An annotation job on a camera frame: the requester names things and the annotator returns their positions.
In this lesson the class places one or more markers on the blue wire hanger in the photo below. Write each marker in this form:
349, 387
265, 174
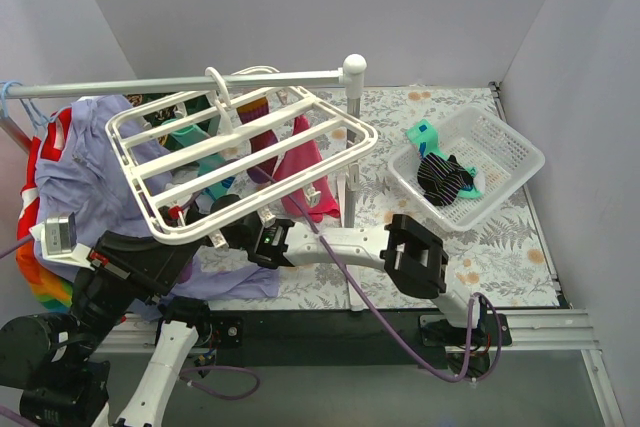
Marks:
38, 120

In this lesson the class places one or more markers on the lavender shirt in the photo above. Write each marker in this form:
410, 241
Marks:
88, 181

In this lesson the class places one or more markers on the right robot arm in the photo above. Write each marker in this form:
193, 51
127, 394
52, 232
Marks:
412, 257

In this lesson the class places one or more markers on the white sock drying hanger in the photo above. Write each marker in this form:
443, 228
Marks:
240, 162

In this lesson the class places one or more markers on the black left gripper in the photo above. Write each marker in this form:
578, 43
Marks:
163, 259

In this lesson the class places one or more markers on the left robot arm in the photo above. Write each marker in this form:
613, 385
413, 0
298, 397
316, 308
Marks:
47, 356

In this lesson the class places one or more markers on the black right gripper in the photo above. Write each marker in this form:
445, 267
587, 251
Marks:
198, 217

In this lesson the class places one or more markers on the magenta purple sock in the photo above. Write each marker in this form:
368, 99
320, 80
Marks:
248, 113

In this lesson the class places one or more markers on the grey clothes rack stand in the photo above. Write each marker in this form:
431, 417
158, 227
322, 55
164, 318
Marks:
355, 112

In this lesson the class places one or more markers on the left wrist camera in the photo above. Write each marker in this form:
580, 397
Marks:
58, 240

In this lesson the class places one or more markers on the white plastic basket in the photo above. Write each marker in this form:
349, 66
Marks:
481, 142

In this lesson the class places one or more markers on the teal patterned sock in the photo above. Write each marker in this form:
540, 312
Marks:
424, 137

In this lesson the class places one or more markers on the floral table mat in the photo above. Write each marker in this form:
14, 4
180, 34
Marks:
499, 259

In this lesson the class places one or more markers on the dark green sock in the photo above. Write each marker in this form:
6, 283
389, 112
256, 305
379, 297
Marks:
196, 104

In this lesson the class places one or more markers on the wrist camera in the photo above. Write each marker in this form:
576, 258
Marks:
174, 212
58, 240

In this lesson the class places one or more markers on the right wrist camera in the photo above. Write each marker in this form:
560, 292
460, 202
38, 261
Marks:
174, 212

